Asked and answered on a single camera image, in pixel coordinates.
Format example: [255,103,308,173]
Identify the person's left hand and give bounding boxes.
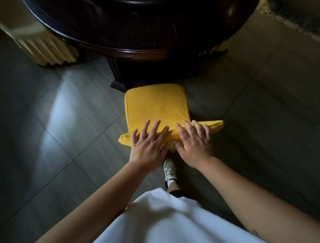
[129,119,171,174]

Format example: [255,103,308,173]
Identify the white shirt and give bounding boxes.
[93,188,268,243]

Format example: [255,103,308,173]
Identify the pale yellow pleated chair cover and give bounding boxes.
[199,37,234,57]
[0,0,80,67]

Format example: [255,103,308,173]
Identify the person's right hand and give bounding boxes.
[172,119,215,170]

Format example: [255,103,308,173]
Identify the white sneaker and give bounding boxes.
[163,158,179,190]

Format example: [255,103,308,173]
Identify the black shorts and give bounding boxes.
[168,189,195,200]

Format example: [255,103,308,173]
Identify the person's right forearm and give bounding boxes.
[195,156,320,243]

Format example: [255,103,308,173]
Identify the dark round wooden table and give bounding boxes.
[22,0,260,93]

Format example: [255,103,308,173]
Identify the person's left forearm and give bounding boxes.
[35,161,154,243]

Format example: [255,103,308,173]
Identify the yellow cushioned chair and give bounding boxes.
[118,84,225,153]

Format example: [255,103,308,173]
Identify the grey fringed rug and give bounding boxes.
[257,0,320,42]

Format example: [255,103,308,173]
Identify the white sock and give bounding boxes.
[167,179,181,193]

